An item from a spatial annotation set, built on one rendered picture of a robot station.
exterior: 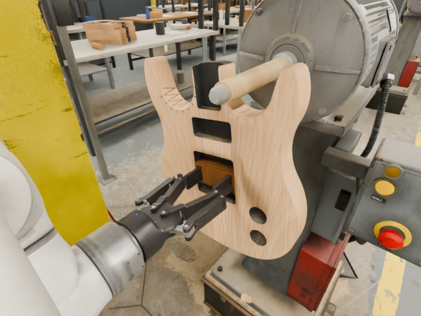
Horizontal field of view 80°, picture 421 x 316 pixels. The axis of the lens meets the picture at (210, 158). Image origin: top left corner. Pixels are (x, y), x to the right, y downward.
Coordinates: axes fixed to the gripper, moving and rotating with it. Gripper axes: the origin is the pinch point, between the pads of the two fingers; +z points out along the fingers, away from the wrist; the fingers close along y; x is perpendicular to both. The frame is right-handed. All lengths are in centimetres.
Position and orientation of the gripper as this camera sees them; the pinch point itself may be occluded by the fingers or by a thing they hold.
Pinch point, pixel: (212, 178)
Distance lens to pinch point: 51.2
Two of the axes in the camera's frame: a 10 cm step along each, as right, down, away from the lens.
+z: 6.3, -4.3, 6.5
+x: -1.2, -8.8, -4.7
